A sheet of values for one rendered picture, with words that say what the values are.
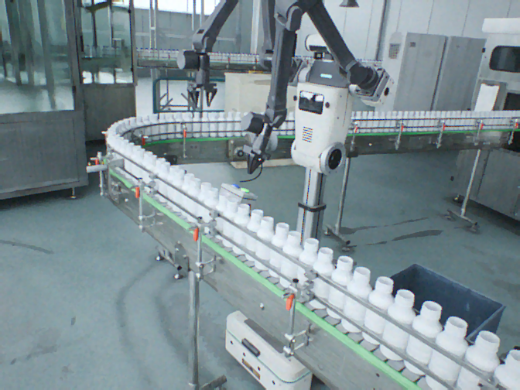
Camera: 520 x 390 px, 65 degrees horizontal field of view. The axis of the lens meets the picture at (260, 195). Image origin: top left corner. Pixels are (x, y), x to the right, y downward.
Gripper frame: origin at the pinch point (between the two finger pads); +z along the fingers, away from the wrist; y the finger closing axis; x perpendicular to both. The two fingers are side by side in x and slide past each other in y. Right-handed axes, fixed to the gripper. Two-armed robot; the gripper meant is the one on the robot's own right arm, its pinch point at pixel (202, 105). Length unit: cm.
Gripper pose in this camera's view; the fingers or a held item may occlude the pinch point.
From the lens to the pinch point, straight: 173.7
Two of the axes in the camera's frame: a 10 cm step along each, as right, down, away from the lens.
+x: 6.4, 3.2, -7.0
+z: -0.7, 9.3, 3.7
